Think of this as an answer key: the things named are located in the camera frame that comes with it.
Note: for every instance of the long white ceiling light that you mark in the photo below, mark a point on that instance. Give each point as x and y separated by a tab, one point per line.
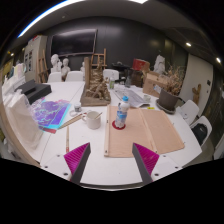
43	15

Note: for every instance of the brown cardboard box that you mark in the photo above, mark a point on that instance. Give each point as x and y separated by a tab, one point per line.
151	85

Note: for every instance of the small black flat box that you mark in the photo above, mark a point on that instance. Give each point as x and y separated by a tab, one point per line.
25	86

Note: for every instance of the large black flat box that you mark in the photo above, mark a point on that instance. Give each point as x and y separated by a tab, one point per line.
39	93

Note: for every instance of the white cloth bag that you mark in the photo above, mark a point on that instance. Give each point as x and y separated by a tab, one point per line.
21	120

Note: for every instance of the small paint jar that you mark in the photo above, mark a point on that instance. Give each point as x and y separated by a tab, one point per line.
77	107

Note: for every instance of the flat round red coaster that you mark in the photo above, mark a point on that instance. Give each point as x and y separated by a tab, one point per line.
114	126

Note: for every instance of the colourful painted sheet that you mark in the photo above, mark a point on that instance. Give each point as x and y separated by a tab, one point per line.
50	113

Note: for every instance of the grey printed newspaper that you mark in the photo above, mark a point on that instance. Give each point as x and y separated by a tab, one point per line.
133	96

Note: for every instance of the beige canvas mat with slats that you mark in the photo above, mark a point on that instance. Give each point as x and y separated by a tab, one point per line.
156	130

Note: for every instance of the wooden figure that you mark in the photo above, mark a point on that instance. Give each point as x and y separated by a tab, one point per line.
196	94

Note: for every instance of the wooden easel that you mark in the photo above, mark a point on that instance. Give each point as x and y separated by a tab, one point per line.
98	60
43	66

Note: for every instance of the white cabinet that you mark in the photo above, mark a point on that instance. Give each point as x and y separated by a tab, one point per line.
31	58

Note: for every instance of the white plaster bust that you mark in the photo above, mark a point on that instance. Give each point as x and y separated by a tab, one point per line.
65	66
55	62

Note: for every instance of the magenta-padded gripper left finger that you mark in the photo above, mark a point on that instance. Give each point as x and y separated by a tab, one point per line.
75	160

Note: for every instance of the white plastic chair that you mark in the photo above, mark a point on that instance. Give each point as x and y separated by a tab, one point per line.
55	77
206	121
110	74
188	110
74	76

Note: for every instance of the red box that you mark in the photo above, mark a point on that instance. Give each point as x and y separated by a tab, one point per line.
140	64

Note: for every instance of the long wooden paintbrush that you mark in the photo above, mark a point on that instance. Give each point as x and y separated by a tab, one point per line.
67	140

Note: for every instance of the grey glass bottle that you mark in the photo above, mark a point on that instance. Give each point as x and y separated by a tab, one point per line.
128	82

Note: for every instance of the black wall screen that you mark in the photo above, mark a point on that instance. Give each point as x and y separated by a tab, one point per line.
73	41

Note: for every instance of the small white cup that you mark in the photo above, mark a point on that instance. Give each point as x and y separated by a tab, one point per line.
147	98

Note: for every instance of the white bottle with blue cap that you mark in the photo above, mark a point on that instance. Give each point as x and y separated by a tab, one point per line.
122	113

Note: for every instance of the black backpack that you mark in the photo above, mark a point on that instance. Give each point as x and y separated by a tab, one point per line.
200	133

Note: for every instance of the dry plant in grey pot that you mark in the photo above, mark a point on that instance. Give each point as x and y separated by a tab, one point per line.
166	100

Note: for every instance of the white ceramic mug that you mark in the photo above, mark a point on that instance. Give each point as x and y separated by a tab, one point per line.
92	121

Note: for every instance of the white plaster statue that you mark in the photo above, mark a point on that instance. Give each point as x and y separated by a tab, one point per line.
160	65

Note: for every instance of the wooden sculpture on board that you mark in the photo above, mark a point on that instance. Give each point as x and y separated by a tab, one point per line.
96	90

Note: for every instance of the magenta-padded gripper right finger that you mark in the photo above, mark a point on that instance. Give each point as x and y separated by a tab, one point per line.
146	160

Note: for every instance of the small yellow tag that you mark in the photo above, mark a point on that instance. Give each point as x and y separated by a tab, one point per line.
150	108

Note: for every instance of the wooden stick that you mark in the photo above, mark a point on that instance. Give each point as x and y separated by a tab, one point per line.
71	121

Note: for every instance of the small white glue bottle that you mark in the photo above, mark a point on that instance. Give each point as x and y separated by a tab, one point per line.
112	84

